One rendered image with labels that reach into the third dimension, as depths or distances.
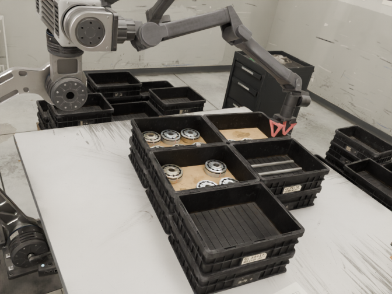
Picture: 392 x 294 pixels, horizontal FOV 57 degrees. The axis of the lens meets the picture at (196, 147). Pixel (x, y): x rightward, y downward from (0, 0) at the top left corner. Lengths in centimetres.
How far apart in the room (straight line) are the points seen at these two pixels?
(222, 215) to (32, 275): 100
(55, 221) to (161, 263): 46
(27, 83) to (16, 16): 280
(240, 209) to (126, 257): 49
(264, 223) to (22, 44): 354
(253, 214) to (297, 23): 440
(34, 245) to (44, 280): 18
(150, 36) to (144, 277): 83
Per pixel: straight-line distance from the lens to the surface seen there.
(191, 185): 156
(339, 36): 518
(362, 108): 499
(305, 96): 172
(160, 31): 126
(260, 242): 125
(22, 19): 436
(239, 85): 339
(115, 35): 121
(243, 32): 146
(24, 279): 197
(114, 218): 155
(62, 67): 151
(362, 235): 188
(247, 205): 154
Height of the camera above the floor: 177
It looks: 31 degrees down
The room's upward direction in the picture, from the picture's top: 11 degrees clockwise
